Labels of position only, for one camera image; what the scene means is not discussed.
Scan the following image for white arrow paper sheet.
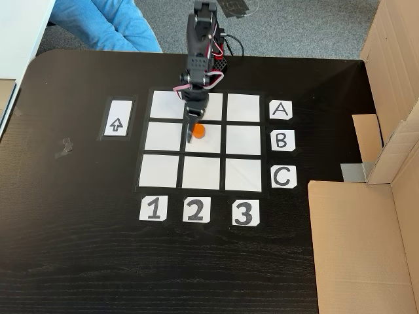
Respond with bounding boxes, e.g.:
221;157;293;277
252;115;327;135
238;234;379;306
100;96;137;142

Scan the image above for black tape patch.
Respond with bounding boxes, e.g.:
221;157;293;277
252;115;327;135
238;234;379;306
218;0;251;19

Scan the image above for number 3 paper sheet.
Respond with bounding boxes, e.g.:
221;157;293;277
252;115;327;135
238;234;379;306
232;199;261;227

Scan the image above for number 2 paper sheet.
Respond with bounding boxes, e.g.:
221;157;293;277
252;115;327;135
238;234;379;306
182;196;212;224

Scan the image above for black power cable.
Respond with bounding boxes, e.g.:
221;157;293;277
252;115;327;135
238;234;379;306
225;33;246;58

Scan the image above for white nine-square grid sheet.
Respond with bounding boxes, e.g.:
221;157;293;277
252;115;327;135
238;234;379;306
134;88;270;194

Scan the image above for clear tape scraps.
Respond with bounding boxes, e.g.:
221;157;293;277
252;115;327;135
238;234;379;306
54;137;75;158

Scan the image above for number 1 paper sheet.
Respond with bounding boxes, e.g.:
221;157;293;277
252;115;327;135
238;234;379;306
139;195;168;222

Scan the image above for person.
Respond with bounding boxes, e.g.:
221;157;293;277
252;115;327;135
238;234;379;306
48;0;164;54

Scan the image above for letter A paper sheet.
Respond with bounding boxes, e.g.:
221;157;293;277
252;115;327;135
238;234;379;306
269;100;293;120

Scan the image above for brown cardboard box panel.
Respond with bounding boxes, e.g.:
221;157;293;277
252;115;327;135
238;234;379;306
307;181;419;314
352;0;419;186

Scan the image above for letter B paper sheet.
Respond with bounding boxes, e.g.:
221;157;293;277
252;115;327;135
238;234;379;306
270;130;297;152

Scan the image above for letter C paper sheet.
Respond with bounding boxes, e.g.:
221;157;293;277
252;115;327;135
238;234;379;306
270;166;298;189

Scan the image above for white table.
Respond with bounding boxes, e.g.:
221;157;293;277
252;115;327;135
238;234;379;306
0;0;57;138

